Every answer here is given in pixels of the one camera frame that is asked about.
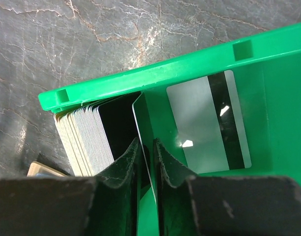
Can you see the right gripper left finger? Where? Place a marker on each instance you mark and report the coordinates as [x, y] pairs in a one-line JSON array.
[[66, 204]]

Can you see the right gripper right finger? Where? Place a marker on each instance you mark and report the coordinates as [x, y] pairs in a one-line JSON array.
[[191, 205]]

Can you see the beige leather card holder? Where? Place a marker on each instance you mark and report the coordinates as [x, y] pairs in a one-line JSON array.
[[38, 169]]

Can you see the white card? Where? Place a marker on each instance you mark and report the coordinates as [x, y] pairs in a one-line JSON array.
[[146, 137], [97, 134]]

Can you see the white card in bin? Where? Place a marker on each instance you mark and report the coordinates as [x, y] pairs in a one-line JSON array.
[[97, 134]]

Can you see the card with magnetic stripe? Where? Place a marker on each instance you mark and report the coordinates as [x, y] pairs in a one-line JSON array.
[[209, 123]]

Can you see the green plastic bin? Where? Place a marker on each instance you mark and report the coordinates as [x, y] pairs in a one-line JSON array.
[[267, 72]]

